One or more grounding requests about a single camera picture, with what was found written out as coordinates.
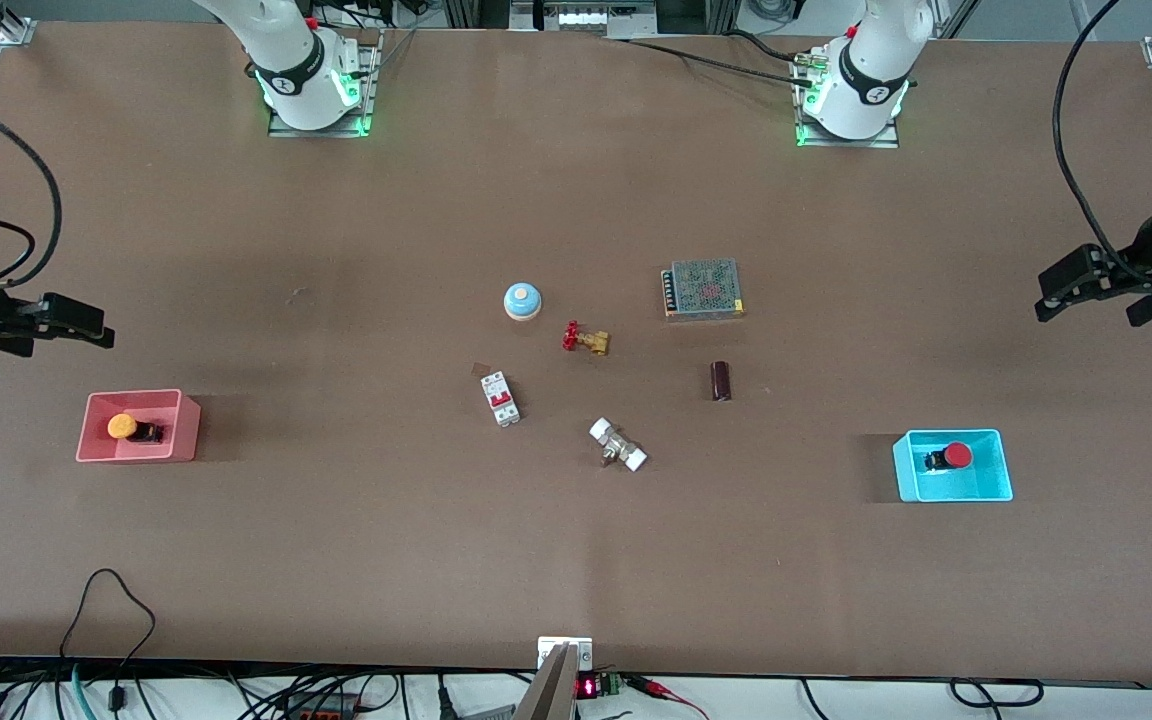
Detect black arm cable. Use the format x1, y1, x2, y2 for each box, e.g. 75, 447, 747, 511
1052, 0, 1152, 285
0, 84, 64, 293

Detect metal mesh power supply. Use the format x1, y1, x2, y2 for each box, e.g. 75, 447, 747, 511
662, 258, 746, 321

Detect red push button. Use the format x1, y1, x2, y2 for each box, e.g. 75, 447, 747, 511
923, 441, 975, 473

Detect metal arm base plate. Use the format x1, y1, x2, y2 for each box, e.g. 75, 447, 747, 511
267, 28, 380, 139
794, 48, 903, 150

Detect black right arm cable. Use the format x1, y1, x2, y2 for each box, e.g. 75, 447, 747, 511
0, 84, 64, 293

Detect black looped table cable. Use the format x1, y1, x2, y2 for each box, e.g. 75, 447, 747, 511
59, 568, 158, 713

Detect black coiled cable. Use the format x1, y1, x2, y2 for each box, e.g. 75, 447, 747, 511
949, 677, 1046, 710

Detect cyan plastic box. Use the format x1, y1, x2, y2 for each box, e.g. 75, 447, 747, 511
893, 429, 1014, 503

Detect white red circuit breaker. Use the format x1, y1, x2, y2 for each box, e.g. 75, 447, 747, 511
480, 371, 522, 428

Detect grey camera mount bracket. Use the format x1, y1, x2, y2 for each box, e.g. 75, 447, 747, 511
514, 636, 595, 720

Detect metal fitting white ends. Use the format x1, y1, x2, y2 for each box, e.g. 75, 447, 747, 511
589, 417, 649, 473

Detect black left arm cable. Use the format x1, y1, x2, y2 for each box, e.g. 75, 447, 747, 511
1052, 0, 1152, 285

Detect yellow push button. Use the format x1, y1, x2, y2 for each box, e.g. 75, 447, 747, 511
107, 412, 166, 447

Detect black cable across table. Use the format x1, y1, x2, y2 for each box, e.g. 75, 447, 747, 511
604, 30, 819, 83

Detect red clip lead wire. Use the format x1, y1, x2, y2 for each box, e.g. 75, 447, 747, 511
624, 674, 709, 720

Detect brass valve red handle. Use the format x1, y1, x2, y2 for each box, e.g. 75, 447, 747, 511
562, 320, 612, 357

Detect pink plastic box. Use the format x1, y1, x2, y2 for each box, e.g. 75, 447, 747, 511
76, 389, 202, 464

